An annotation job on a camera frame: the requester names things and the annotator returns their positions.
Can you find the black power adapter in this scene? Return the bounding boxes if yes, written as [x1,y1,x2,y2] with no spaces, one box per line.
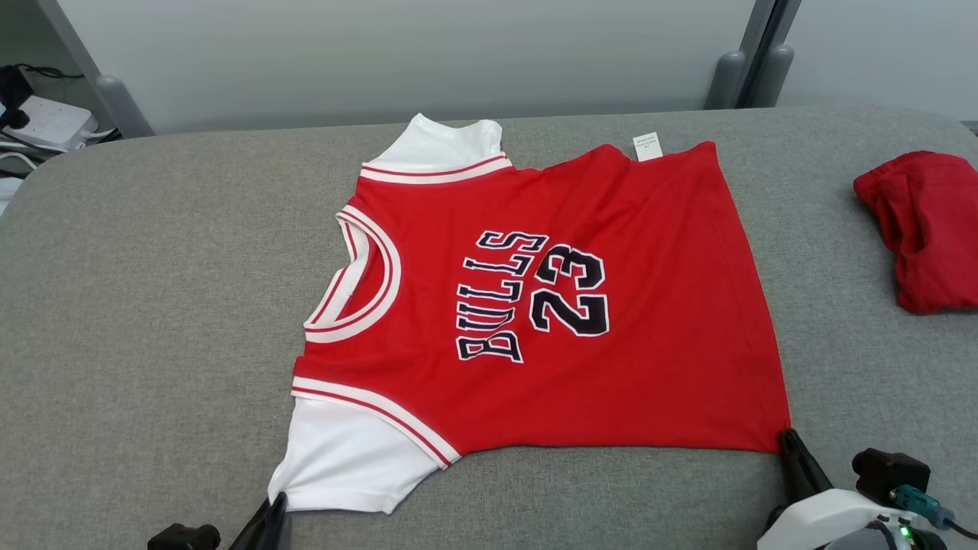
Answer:
[0,64,36,131]

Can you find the thin black adapter cable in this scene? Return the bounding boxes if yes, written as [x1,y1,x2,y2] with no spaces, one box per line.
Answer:
[15,63,86,80]

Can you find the teal right camera connector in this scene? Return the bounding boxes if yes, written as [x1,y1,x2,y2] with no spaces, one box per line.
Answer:
[889,484,957,531]

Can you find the grey partition post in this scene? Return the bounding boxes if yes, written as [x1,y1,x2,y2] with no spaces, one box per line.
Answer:
[34,0,155,140]
[704,0,780,111]
[753,0,804,109]

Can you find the red shorts with white stripe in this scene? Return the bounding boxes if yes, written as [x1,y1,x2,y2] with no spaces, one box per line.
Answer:
[853,150,978,316]

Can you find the red Bulls jersey white sleeves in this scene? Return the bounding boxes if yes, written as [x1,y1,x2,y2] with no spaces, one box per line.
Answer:
[267,112,792,515]

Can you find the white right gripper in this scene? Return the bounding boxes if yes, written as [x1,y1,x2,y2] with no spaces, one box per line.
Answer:
[756,429,949,550]

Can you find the white power strip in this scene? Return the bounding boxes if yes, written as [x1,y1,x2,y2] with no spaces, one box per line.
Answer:
[3,95,101,151]

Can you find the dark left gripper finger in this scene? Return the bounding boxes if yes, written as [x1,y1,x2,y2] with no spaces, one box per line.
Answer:
[229,500,273,550]
[257,492,290,550]

